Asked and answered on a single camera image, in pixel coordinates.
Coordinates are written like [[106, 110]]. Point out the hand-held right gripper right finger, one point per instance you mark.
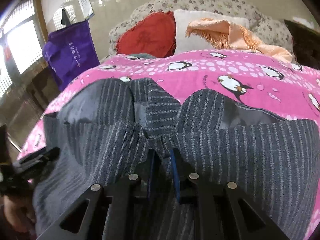
[[175, 177]]

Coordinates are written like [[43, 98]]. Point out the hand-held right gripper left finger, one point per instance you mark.
[[150, 180]]

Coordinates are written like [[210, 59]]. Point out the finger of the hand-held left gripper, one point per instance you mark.
[[37, 158]]

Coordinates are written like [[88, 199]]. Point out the grey striped suit jacket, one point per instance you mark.
[[250, 155]]

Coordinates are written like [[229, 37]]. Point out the person's left hand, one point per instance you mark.
[[17, 212]]

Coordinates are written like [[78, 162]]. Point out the dark wooden table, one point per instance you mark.
[[37, 85]]

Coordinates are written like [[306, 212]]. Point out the pink penguin printed blanket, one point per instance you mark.
[[200, 80]]

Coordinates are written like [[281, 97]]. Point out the purple tote bag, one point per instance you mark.
[[70, 55]]

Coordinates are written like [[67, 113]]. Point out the lattice window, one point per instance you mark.
[[22, 47]]

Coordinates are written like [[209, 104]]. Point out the red pillow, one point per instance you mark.
[[147, 37]]

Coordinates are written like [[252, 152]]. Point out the dark hanging garment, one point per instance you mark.
[[65, 16]]

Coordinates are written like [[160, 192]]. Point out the white pillow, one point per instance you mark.
[[182, 30]]

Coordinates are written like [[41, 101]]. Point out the peach fringed scarf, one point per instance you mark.
[[225, 32]]

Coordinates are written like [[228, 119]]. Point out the dark carved wooden furniture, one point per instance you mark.
[[305, 45]]

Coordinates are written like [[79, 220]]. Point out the wall calendar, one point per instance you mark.
[[85, 2]]

